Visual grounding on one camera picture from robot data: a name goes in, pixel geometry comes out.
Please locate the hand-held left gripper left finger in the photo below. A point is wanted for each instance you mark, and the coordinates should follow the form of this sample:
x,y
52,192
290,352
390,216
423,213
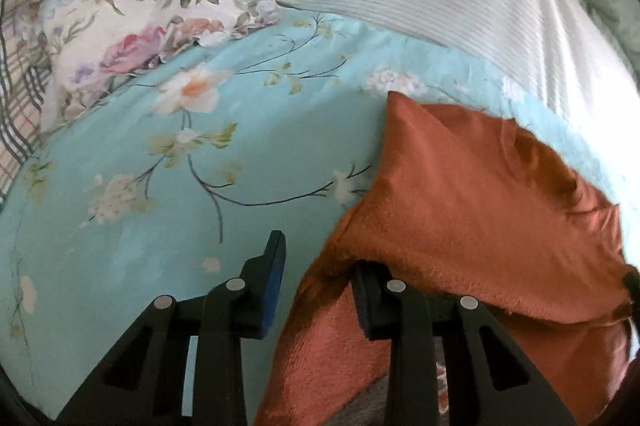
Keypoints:
x,y
272,291

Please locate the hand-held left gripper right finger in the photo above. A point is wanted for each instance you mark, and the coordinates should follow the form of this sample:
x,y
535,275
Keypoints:
x,y
367,311

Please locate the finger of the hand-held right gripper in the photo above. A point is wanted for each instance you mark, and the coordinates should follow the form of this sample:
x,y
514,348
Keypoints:
x,y
633,286

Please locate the orange fleece garment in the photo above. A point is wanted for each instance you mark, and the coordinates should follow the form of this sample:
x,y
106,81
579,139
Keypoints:
x,y
450,206

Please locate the light blue floral bed sheet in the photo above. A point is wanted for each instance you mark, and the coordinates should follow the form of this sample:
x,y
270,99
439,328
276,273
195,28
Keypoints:
x,y
150,206

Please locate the floral pillow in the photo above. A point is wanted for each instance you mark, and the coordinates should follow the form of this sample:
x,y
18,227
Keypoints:
x,y
125,31

